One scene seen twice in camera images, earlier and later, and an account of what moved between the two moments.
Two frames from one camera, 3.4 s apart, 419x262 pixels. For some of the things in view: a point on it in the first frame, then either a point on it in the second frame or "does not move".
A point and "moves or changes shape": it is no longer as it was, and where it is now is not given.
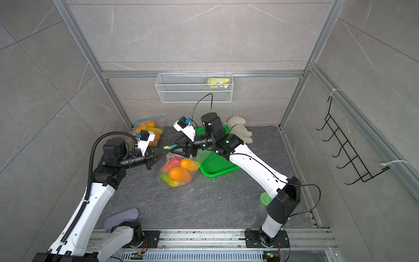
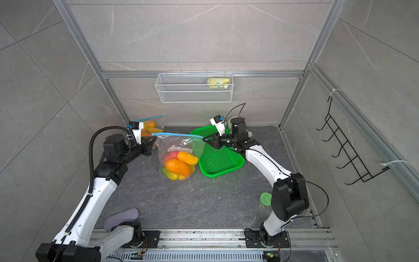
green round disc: x=265 y=199 does not move
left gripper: x=153 y=157 -> x=145 y=146
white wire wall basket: x=194 y=88 does not move
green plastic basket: x=214 y=165 does not move
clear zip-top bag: x=178 y=170 moves or changes shape
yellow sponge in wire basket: x=219 y=82 does not move
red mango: x=174 y=161 moves or changes shape
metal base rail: x=227 y=245 does not move
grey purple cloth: x=129 y=215 does not move
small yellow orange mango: x=190 y=164 moves or changes shape
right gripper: x=189 y=146 -> x=217 y=141
